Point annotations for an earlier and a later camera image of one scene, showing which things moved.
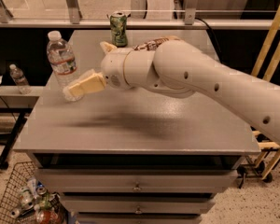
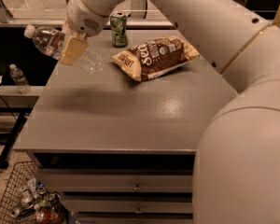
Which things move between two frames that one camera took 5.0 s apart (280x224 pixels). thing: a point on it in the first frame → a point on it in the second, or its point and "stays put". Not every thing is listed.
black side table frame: (3, 161) stays put
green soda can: (118, 28) stays put
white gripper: (112, 66) → (82, 19)
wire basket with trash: (26, 201) stays put
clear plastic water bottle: (63, 63) → (48, 39)
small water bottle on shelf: (20, 79) stays put
